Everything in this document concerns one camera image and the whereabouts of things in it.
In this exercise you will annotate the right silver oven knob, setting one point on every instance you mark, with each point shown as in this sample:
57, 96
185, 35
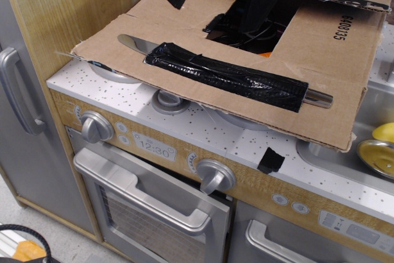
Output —
214, 176

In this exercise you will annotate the black tape piece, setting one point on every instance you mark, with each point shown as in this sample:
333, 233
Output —
270, 162

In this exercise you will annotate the grey stove centre burner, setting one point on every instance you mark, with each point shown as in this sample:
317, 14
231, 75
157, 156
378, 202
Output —
168, 104

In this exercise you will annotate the yellow lemon toy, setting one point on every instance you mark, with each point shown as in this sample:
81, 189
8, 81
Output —
384, 132

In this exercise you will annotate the orange object on floor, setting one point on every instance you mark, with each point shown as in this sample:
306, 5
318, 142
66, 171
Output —
28, 250

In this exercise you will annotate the left silver oven knob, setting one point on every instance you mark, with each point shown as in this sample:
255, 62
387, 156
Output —
95, 127

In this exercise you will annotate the small metal bowl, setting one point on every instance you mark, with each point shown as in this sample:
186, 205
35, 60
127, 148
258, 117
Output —
377, 155

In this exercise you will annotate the toy kitchen stove unit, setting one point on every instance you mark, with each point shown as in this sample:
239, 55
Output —
312, 178

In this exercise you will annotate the brown cardboard box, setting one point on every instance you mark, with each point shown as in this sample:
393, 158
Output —
311, 86

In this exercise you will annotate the silver fridge door handle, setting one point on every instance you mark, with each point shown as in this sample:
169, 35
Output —
9, 83

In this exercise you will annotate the silver oven knob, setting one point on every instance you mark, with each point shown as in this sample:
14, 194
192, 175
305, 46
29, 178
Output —
95, 127
214, 176

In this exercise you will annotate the silver oven door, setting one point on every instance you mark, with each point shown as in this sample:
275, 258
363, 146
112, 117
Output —
150, 215

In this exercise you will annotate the silver knife taped black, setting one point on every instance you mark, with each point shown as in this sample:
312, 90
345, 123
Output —
279, 91

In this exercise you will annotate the silver dishwasher door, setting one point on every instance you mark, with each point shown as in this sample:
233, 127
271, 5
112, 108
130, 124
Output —
258, 236

